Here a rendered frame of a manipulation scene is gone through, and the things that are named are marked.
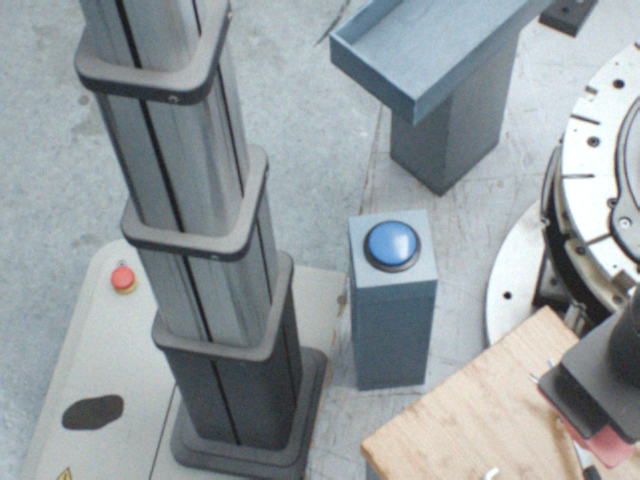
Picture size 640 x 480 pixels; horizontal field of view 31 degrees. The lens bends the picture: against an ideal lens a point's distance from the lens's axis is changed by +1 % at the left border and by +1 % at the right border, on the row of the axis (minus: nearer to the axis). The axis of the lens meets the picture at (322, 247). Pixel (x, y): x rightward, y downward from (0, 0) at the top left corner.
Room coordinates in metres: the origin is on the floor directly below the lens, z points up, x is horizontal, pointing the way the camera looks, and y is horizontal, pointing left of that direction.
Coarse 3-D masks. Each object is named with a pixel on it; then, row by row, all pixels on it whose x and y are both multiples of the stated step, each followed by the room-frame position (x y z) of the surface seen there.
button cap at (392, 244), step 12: (384, 228) 0.46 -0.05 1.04; (396, 228) 0.46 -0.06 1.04; (408, 228) 0.46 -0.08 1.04; (372, 240) 0.45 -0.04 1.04; (384, 240) 0.45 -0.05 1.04; (396, 240) 0.45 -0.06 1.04; (408, 240) 0.45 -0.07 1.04; (372, 252) 0.44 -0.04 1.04; (384, 252) 0.44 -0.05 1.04; (396, 252) 0.44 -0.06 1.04; (408, 252) 0.44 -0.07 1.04; (384, 264) 0.43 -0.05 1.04; (396, 264) 0.43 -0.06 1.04
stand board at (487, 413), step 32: (544, 320) 0.36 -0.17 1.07; (512, 352) 0.33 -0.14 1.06; (544, 352) 0.33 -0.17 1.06; (448, 384) 0.31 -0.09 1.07; (480, 384) 0.31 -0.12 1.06; (512, 384) 0.31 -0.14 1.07; (416, 416) 0.28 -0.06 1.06; (448, 416) 0.28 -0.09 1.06; (480, 416) 0.28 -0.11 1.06; (512, 416) 0.28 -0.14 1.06; (544, 416) 0.28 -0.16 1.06; (384, 448) 0.26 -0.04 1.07; (416, 448) 0.26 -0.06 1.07; (448, 448) 0.26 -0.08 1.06; (480, 448) 0.26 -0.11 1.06; (512, 448) 0.25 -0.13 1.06; (544, 448) 0.25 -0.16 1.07
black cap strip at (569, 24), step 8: (560, 0) 0.88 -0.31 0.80; (568, 0) 0.88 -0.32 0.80; (584, 0) 0.88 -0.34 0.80; (592, 0) 0.88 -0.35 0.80; (552, 8) 0.87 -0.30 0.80; (560, 8) 0.87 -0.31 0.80; (568, 8) 0.87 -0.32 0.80; (576, 8) 0.87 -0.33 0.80; (584, 8) 0.87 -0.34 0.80; (592, 8) 0.88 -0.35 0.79; (544, 16) 0.87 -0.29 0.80; (552, 16) 0.86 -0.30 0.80; (560, 16) 0.86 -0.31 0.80; (568, 16) 0.86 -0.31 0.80; (576, 16) 0.86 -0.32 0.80; (584, 16) 0.86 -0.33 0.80; (544, 24) 0.87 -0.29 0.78; (552, 24) 0.86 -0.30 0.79; (560, 24) 0.86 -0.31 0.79; (568, 24) 0.85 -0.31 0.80; (576, 24) 0.85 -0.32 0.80; (584, 24) 0.86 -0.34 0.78; (560, 32) 0.85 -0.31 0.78; (568, 32) 0.85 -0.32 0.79; (576, 32) 0.84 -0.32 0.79
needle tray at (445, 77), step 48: (384, 0) 0.70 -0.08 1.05; (432, 0) 0.72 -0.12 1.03; (480, 0) 0.71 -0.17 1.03; (528, 0) 0.68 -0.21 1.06; (336, 48) 0.65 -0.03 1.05; (384, 48) 0.67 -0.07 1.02; (432, 48) 0.66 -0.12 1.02; (480, 48) 0.63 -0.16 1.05; (384, 96) 0.60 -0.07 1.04; (432, 96) 0.59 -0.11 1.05; (480, 96) 0.67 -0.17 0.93; (432, 144) 0.65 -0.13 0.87; (480, 144) 0.68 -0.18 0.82
